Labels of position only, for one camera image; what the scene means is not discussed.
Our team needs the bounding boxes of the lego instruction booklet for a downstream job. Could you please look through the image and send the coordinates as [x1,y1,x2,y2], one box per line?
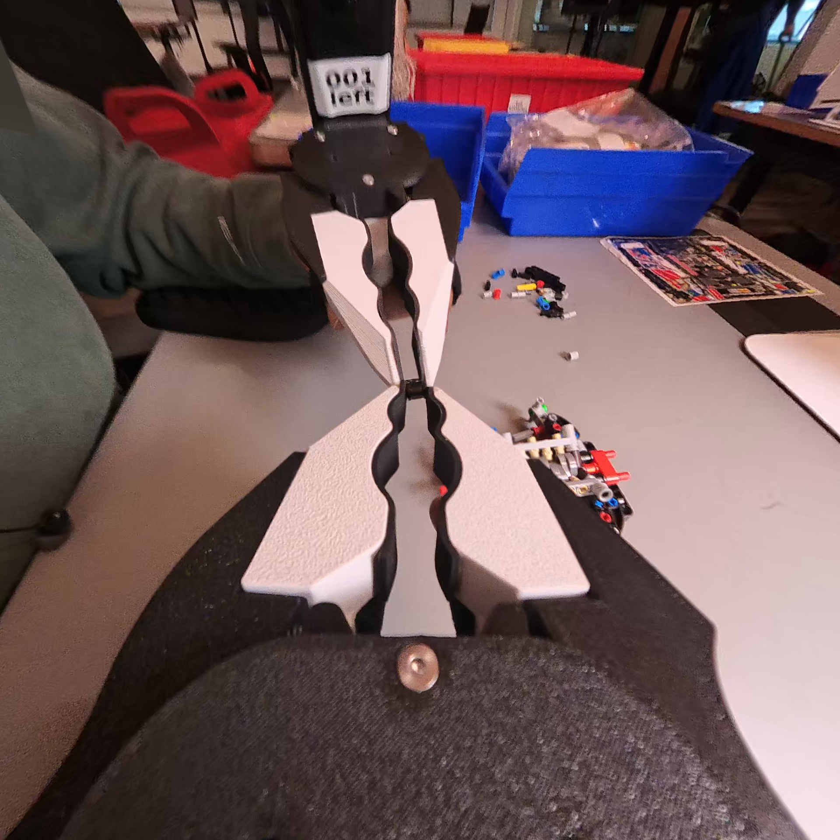
[600,234,824,308]

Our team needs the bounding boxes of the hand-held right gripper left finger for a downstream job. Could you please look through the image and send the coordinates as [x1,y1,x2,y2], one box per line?
[241,386,411,634]

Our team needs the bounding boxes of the yellow plastic bin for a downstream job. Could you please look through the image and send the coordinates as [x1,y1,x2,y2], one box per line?
[420,36,513,56]

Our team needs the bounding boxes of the large blue plastic bin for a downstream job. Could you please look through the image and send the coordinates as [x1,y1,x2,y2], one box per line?
[481,112,754,237]

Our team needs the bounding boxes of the blue box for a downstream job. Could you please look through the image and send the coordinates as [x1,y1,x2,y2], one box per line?
[785,73,829,109]

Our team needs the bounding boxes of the partly built lego model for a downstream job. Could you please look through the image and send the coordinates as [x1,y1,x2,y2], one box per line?
[502,397,634,536]

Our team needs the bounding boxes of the small blue plastic bin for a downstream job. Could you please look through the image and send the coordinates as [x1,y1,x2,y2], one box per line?
[388,100,488,244]

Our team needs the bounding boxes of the red plastic bin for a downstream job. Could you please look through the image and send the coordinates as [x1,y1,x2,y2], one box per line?
[407,47,645,122]

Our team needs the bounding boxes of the white lamp base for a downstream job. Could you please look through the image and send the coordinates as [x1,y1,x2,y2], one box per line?
[743,331,840,439]

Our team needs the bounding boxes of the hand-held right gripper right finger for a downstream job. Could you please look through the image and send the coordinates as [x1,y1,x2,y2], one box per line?
[420,386,592,634]

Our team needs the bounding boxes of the red plastic container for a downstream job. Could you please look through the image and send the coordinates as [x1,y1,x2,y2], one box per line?
[193,69,273,175]
[104,85,231,178]

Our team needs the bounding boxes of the clear bag of lego parts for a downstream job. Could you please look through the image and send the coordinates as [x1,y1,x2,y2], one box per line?
[499,88,695,173]

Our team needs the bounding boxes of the person's left forearm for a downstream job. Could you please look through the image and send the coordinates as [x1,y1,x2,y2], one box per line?
[0,62,312,299]

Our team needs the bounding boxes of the person's green jacket torso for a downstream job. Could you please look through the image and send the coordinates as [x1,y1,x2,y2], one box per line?
[0,197,118,608]

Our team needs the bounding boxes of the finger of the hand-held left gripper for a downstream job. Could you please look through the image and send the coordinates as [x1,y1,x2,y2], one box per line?
[310,209,403,387]
[390,198,456,383]

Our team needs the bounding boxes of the wooden desk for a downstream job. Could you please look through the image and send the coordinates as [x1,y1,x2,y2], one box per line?
[713,98,840,148]

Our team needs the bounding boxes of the pile of loose lego parts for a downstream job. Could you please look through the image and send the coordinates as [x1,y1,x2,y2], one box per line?
[482,264,578,321]

